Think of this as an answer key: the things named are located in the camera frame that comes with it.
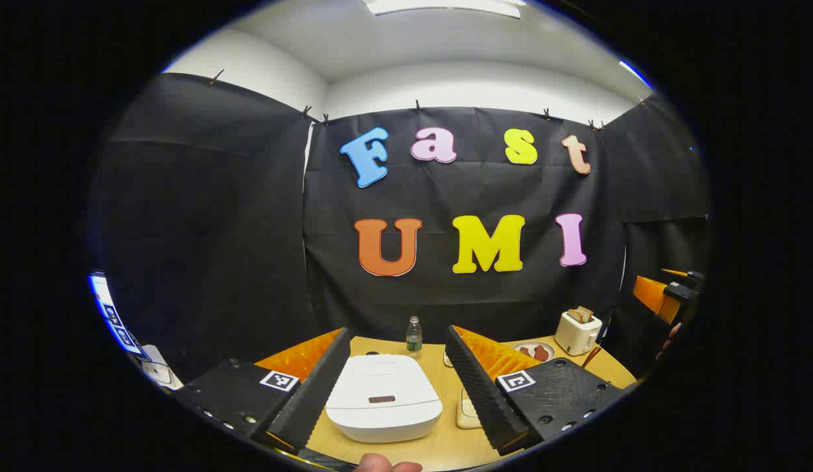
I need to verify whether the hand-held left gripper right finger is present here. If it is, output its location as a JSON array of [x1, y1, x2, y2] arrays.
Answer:
[[444, 324, 627, 456]]

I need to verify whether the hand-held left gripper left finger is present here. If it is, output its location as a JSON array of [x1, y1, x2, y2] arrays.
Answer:
[[174, 326, 353, 456]]

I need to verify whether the white rice cooker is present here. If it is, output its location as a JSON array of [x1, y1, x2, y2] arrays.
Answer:
[[325, 354, 443, 443]]

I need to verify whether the round white plate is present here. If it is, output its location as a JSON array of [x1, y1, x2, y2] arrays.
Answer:
[[511, 341, 557, 363]]

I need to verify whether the white toaster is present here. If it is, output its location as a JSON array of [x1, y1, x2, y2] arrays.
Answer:
[[555, 306, 604, 357]]

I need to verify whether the white side desk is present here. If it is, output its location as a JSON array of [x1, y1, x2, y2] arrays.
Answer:
[[141, 344, 184, 391]]

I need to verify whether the black backdrop cloth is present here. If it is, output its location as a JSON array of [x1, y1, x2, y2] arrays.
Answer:
[[89, 72, 712, 384]]

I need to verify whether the computer monitor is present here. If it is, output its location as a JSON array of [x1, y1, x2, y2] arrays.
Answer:
[[89, 272, 145, 358]]

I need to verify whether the ceiling light panel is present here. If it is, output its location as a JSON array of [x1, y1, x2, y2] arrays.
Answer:
[[364, 0, 525, 19]]

